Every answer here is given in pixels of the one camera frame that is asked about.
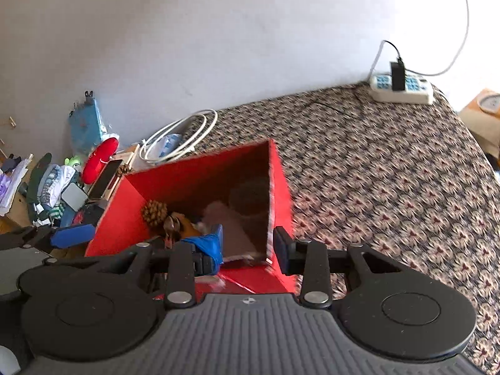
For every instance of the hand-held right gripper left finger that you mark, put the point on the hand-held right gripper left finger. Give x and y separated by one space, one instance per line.
213 247

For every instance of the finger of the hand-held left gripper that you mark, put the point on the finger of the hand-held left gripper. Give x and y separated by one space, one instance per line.
74 235

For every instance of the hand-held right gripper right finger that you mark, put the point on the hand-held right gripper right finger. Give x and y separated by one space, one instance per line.
283 254

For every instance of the red cardboard box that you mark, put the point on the red cardboard box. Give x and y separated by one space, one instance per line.
183 179

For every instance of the grey rounded case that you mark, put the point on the grey rounded case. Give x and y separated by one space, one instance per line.
74 197

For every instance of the pile of clothes and papers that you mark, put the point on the pile of clothes and papers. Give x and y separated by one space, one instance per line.
50 179

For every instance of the black smartphone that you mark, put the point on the black smartphone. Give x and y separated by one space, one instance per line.
104 179

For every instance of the large brown pine cone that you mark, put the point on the large brown pine cone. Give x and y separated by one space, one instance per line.
154 213

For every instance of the green plush toy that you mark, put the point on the green plush toy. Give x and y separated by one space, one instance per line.
73 161

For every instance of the red round cushion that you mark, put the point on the red round cushion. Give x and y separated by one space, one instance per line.
97 160

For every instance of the small brown pine cone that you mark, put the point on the small brown pine cone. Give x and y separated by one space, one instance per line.
124 168

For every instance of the cream box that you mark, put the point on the cream box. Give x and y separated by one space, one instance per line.
131 156

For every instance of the blue hanging bag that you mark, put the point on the blue hanging bag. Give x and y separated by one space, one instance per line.
86 125

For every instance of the blue and white packet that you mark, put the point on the blue and white packet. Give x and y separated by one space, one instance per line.
172 142

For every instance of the white power strip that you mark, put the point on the white power strip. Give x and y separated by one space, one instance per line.
414 94

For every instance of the black charger plug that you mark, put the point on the black charger plug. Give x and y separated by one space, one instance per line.
398 76

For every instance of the brown cardboard carton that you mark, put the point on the brown cardboard carton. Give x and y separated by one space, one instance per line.
480 132

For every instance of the small round grey dish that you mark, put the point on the small round grey dish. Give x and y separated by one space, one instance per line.
490 103

